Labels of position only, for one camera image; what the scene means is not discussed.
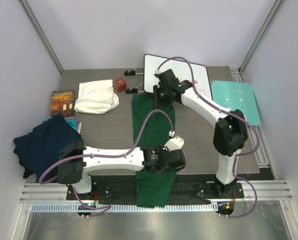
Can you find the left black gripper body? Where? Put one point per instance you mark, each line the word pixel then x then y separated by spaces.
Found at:
pixel 161 148

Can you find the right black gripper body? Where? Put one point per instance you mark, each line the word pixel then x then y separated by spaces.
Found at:
pixel 165 100

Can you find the green t-shirt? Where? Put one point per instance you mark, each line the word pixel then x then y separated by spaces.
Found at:
pixel 153 189

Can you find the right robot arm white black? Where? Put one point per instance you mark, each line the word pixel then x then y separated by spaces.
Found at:
pixel 230 132

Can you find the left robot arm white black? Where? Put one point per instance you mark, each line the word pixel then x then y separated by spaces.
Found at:
pixel 75 172

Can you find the whiteboard black stand foot near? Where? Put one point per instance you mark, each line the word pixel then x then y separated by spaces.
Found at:
pixel 134 90

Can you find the whiteboard black stand foot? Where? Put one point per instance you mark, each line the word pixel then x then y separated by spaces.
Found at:
pixel 134 90
pixel 133 71

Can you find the whiteboard black stand foot far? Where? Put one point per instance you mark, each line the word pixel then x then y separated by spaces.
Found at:
pixel 133 71

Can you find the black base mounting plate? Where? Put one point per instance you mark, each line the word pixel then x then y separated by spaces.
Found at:
pixel 121 189

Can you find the red brown cube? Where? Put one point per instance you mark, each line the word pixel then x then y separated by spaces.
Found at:
pixel 120 84

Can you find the white folded t-shirt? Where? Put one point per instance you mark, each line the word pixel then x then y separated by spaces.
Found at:
pixel 96 97

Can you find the teal plastic cutting board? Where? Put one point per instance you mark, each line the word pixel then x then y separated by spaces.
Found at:
pixel 237 95

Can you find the teal t-shirt under pile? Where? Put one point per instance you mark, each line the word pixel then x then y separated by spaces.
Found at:
pixel 76 125

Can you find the brown paperback book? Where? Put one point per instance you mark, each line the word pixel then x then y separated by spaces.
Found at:
pixel 62 102

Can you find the navy blue t-shirt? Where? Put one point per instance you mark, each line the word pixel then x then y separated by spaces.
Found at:
pixel 43 144

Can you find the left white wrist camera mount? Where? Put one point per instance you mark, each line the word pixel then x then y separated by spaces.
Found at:
pixel 174 142

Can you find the white whiteboard with black frame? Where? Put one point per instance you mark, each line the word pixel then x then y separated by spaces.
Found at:
pixel 180 70

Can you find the perforated metal rail strip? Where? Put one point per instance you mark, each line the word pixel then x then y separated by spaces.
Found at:
pixel 76 207

